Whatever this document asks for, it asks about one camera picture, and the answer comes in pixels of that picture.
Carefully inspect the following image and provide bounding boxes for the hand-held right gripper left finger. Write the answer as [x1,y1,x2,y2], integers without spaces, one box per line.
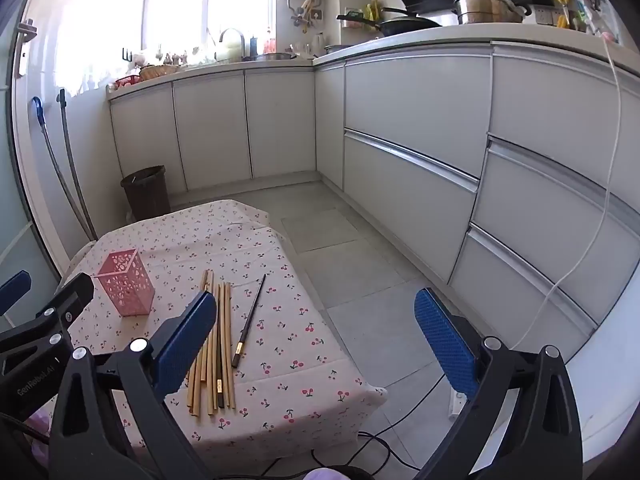
[48,290,219,480]

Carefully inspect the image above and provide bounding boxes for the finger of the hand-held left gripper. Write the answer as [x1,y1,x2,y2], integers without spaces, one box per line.
[0,270,32,314]
[0,272,96,362]

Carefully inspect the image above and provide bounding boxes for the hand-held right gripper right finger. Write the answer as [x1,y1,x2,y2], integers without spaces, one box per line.
[414,287,584,480]

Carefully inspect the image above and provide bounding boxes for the bundle of wooden chopsticks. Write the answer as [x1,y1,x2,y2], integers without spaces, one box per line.
[186,269,237,418]

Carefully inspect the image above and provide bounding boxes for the pink perforated utensil holder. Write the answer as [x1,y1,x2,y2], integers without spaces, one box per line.
[95,247,155,317]

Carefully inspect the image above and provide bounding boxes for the frosted glass sliding door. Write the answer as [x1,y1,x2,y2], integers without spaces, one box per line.
[0,85,61,311]

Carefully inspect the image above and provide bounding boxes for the black chopstick gold band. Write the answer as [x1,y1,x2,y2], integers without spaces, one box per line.
[231,274,267,368]
[214,285,224,409]

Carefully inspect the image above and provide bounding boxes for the cherry print tablecloth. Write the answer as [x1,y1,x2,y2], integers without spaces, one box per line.
[60,199,388,466]

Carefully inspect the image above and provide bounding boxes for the brown trash bin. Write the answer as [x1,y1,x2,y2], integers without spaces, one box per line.
[120,165,172,222]

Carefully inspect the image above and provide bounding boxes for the lilac clothing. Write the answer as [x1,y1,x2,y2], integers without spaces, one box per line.
[300,466,351,480]

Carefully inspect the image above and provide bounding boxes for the black-tipped mop pole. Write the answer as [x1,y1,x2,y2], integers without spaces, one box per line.
[57,88,98,238]

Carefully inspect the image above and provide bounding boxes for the wicker basket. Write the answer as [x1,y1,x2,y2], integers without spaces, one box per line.
[139,64,180,81]

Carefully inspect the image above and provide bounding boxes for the white kitchen cabinets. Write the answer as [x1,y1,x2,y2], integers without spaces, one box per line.
[107,40,640,341]

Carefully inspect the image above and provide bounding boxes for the chrome kitchen faucet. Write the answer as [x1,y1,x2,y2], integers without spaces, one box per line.
[218,28,247,58]

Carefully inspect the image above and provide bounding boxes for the kitchen window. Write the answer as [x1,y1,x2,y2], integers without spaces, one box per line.
[142,0,278,56]

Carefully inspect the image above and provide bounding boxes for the white kitchen countertop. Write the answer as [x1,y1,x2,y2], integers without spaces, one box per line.
[106,22,640,101]

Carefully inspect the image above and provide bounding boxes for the black wok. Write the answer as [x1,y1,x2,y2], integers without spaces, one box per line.
[336,7,443,38]

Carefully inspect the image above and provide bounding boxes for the large steel pot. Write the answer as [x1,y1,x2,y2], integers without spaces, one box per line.
[452,0,533,25]

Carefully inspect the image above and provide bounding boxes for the hanging kitchen tools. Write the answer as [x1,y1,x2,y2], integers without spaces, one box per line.
[292,0,326,33]

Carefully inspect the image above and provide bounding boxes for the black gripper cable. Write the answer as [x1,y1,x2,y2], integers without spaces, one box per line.
[0,412,51,445]

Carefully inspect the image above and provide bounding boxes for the black floor cable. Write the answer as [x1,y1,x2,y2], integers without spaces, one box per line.
[310,375,451,471]

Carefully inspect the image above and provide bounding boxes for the blue-handled mop pole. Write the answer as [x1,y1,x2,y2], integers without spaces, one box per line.
[31,96,96,241]

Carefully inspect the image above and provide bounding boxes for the silver door handle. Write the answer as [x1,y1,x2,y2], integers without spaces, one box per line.
[19,17,37,77]

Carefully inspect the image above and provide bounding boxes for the white power cable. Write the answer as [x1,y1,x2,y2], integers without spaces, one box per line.
[512,35,623,356]

